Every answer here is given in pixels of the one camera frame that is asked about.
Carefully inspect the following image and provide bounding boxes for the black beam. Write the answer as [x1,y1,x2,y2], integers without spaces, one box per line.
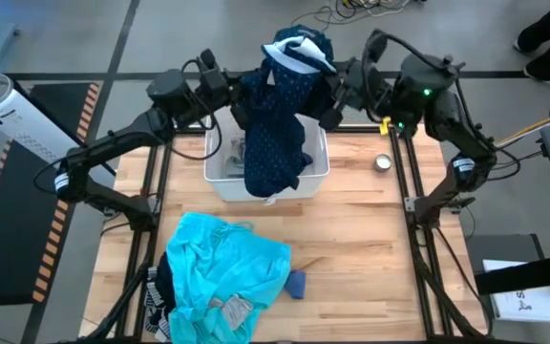
[474,250,550,296]

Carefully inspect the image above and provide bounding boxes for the white paper sheet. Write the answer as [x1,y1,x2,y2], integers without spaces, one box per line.
[482,259,550,325]

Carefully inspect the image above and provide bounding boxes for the turquoise garment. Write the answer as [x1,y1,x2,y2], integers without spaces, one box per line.
[165,211,293,344]

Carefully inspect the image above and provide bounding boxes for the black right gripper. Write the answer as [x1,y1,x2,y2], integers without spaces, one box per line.
[317,59,360,133]

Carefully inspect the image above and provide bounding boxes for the small grey cloth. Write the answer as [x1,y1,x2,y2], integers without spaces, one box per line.
[207,293,255,331]

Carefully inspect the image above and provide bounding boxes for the black floor mat orange stripes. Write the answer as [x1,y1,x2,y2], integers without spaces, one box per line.
[0,81,102,307]

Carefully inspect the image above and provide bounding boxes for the grey garment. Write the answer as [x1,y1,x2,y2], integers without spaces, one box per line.
[222,136,248,179]

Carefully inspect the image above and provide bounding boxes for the navy dotted garment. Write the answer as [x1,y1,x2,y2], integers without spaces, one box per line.
[242,24,338,200]

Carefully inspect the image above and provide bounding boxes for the white perforated plastic basket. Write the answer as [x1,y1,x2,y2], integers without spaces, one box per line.
[202,107,331,203]

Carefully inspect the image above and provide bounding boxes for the navy white striped garment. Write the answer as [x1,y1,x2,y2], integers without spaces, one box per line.
[143,252,177,343]

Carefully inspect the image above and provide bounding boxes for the floor cable bundle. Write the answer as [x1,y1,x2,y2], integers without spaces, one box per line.
[291,0,417,29]

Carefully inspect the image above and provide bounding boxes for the white tower air purifier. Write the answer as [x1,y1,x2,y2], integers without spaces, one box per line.
[0,72,116,190]

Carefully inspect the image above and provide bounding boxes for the small blue cloth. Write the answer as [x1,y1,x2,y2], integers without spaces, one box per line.
[284,269,307,301]

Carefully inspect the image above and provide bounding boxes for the small round container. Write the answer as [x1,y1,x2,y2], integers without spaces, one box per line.
[373,153,394,173]

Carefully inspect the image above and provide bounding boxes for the yellow rod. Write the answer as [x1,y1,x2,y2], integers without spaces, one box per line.
[497,104,550,144]

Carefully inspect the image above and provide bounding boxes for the black aluminium frame rail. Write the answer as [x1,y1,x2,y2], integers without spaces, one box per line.
[389,126,494,341]
[83,142,175,341]

